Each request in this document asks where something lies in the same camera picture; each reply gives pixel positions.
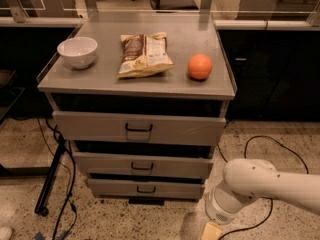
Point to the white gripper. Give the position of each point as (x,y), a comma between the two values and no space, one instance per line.
(217,211)

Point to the grey drawer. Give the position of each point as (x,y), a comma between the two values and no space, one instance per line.
(162,190)
(135,165)
(155,129)

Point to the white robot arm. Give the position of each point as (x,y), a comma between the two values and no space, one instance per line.
(244,181)

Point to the grey metal drawer cabinet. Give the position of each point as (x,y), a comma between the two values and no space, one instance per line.
(172,93)

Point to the orange ball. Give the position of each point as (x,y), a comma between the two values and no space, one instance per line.
(199,66)

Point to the black stand leg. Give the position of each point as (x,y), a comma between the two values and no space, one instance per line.
(41,208)

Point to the yellow brown chip bag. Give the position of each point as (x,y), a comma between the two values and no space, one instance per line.
(144,55)

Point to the white shoe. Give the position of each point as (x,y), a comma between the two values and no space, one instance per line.
(5,233)

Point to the white ceramic bowl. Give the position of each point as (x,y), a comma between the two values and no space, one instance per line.
(78,52)

